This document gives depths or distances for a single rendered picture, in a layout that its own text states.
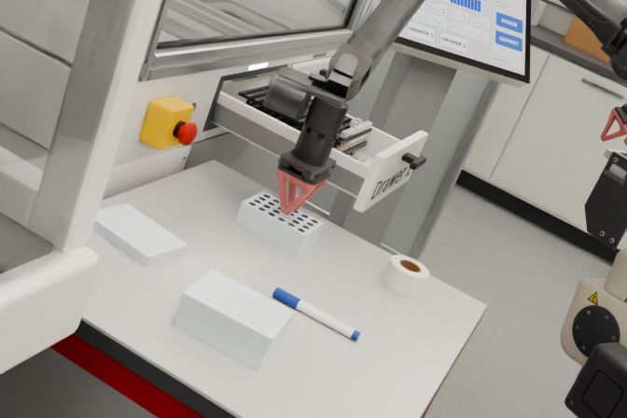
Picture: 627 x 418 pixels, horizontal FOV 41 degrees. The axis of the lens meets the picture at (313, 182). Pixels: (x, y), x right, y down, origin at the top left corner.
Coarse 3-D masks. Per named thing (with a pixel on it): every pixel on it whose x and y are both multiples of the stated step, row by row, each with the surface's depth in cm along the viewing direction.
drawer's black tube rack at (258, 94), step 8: (256, 88) 164; (264, 88) 167; (248, 96) 158; (256, 96) 160; (264, 96) 161; (248, 104) 159; (256, 104) 165; (264, 112) 163; (272, 112) 164; (280, 120) 162; (288, 120) 157; (296, 120) 155; (304, 120) 157; (344, 120) 166; (296, 128) 160; (344, 128) 162; (360, 144) 166; (344, 152) 158; (352, 152) 163
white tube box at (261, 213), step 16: (240, 208) 139; (256, 208) 139; (272, 208) 141; (256, 224) 139; (272, 224) 138; (288, 224) 138; (304, 224) 140; (320, 224) 142; (272, 240) 138; (288, 240) 137; (304, 240) 136
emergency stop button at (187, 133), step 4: (188, 124) 135; (192, 124) 135; (180, 128) 135; (184, 128) 134; (188, 128) 134; (192, 128) 135; (196, 128) 136; (180, 132) 134; (184, 132) 134; (188, 132) 134; (192, 132) 135; (196, 132) 137; (180, 136) 134; (184, 136) 134; (188, 136) 135; (192, 136) 136; (180, 140) 135; (184, 140) 135; (188, 140) 135; (192, 140) 137; (184, 144) 136; (188, 144) 136
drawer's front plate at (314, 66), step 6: (318, 60) 193; (324, 60) 195; (294, 66) 181; (300, 66) 181; (306, 66) 184; (312, 66) 187; (318, 66) 191; (324, 66) 194; (306, 72) 186; (312, 72) 189; (318, 72) 193
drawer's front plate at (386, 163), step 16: (400, 144) 155; (416, 144) 163; (384, 160) 145; (400, 160) 157; (368, 176) 145; (384, 176) 151; (400, 176) 164; (368, 192) 146; (384, 192) 158; (368, 208) 151
